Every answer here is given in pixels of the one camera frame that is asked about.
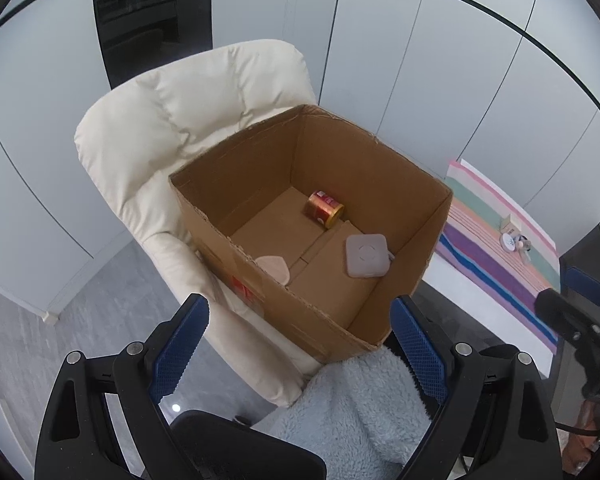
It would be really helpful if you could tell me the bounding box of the person's right forearm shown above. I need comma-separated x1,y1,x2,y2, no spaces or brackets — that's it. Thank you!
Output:
562,400,600,476

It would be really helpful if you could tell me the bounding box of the striped multicolour towel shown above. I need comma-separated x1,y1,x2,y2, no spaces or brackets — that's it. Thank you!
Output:
432,160,561,356

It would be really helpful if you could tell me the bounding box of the black glass panel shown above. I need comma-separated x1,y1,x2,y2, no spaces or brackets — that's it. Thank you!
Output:
91,0,214,91

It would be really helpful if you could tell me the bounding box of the red can with yellow lid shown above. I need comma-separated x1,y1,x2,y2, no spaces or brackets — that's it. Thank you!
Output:
305,190,345,229

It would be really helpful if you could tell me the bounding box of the black armrest pad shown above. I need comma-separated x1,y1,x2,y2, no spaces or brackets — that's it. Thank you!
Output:
170,409,328,480

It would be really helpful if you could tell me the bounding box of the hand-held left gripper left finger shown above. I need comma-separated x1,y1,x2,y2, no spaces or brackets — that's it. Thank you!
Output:
34,293,211,480

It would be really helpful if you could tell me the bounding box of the beige oval soap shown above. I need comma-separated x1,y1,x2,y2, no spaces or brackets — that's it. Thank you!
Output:
253,255,292,286

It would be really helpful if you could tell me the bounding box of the white table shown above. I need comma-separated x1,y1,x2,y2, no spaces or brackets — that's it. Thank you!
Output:
420,157,563,378

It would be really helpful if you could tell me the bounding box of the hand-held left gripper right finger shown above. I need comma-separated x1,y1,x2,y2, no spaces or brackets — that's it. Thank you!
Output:
389,295,563,480

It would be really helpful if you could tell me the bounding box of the grey square case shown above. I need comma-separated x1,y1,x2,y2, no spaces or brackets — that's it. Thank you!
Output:
345,232,392,278

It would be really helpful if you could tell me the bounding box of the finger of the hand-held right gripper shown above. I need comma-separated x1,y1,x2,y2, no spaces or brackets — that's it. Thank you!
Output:
536,286,600,344
565,266,600,307

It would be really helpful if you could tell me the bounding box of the cream padded chair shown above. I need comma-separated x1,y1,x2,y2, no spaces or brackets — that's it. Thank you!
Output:
74,38,321,408

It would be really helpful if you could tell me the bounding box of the light blue fleece cloth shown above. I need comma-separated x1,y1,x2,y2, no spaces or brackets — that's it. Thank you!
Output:
254,345,431,480

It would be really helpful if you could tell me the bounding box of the brown cardboard box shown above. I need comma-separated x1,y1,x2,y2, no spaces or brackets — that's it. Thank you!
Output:
168,104,454,365

